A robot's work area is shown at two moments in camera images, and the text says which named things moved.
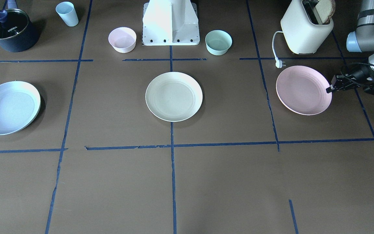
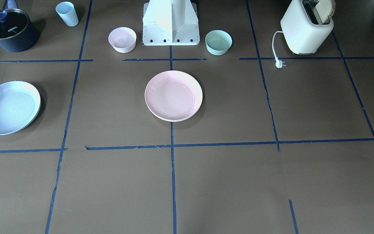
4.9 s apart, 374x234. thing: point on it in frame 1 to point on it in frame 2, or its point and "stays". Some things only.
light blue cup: (66, 10) stays
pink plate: (302, 90) to (173, 95)
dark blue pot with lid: (12, 29) stays
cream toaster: (303, 28) stays
